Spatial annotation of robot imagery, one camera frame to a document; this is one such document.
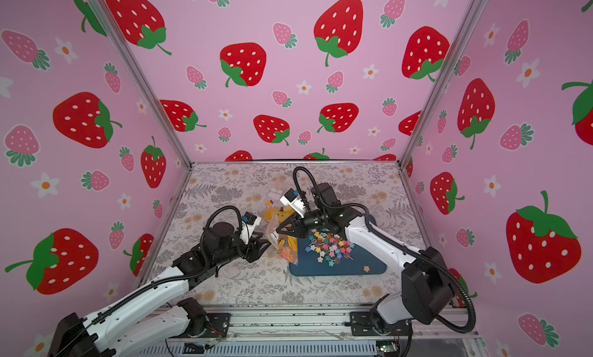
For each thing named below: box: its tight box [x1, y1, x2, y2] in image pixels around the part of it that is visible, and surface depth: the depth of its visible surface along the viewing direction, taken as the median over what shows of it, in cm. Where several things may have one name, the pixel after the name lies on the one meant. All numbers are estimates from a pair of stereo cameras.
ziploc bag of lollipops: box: [266, 216, 299, 266], surface depth 75 cm
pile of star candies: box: [304, 228, 356, 268], surface depth 92 cm
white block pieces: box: [267, 187, 284, 199], surface depth 107 cm
